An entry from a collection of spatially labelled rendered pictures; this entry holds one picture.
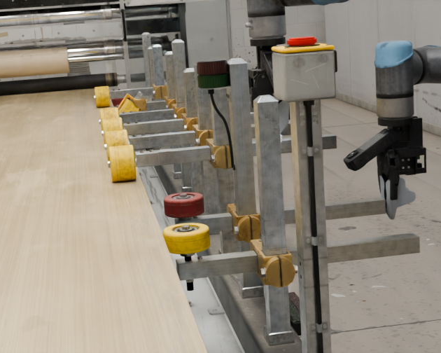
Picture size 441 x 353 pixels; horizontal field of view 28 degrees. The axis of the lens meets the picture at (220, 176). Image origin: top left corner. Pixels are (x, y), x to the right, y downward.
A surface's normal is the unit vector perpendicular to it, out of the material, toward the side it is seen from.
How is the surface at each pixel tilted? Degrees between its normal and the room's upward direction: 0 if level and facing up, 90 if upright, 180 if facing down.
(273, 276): 90
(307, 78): 90
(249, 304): 0
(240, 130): 90
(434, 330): 0
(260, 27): 90
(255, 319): 0
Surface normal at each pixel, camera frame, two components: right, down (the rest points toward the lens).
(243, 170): 0.16, 0.18
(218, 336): -0.07, -0.98
